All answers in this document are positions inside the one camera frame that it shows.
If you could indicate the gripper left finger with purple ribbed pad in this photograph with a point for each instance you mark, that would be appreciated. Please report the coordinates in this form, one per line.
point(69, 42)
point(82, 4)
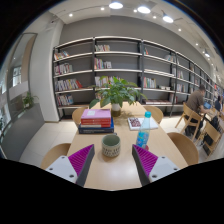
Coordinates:
point(75, 167)

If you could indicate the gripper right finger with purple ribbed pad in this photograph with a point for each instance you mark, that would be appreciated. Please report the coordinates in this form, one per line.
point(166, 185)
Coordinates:
point(151, 167)

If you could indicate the clear water bottle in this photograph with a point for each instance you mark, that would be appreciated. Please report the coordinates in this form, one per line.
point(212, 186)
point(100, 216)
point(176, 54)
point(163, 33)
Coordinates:
point(144, 131)

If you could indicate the wooden chair near left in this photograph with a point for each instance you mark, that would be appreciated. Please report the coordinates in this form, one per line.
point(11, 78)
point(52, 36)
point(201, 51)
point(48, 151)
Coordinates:
point(54, 153)

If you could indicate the dark blue bottom book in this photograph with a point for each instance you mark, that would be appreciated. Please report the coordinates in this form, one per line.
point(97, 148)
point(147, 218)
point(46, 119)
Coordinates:
point(96, 130)

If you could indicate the wooden chair near right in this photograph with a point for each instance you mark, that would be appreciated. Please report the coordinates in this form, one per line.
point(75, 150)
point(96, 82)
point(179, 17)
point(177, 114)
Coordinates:
point(186, 147)

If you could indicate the green speckled ceramic cup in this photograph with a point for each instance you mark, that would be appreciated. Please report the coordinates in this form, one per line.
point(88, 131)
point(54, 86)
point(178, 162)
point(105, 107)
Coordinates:
point(111, 145)

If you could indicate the white book with patterned cover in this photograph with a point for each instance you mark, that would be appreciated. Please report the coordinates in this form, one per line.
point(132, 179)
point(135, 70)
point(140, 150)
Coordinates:
point(135, 123)

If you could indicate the wooden chair far right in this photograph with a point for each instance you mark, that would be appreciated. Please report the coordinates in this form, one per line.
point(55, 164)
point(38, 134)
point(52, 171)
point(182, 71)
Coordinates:
point(156, 113)

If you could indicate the wooden chair far left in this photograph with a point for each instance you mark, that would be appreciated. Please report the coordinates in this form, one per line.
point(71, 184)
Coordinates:
point(76, 115)

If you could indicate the red middle book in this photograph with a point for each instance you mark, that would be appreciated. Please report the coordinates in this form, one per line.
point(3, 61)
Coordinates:
point(96, 122)

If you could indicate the pink top book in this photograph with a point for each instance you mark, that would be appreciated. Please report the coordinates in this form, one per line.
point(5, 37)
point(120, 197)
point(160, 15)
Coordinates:
point(96, 114)

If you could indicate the seated man in brown shirt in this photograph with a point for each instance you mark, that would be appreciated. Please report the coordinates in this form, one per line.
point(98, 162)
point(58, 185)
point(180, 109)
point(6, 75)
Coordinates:
point(196, 103)

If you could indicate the wooden chair under seated man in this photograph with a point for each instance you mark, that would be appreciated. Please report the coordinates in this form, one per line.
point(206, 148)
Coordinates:
point(191, 118)

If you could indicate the wooden chair with black bag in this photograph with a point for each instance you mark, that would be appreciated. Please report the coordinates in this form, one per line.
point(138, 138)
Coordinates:
point(210, 138)

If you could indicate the small potted plant by window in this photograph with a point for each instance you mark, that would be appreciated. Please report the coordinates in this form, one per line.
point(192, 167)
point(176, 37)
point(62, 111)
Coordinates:
point(28, 101)

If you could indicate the open laptop on far table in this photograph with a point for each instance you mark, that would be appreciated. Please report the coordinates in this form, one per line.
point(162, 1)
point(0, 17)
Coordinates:
point(207, 105)

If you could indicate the potted green plant, white pot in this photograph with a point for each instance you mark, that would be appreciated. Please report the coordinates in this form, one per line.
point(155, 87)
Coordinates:
point(115, 93)

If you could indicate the large grey wall bookshelf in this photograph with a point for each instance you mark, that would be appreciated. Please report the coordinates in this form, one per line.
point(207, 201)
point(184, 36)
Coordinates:
point(165, 77)

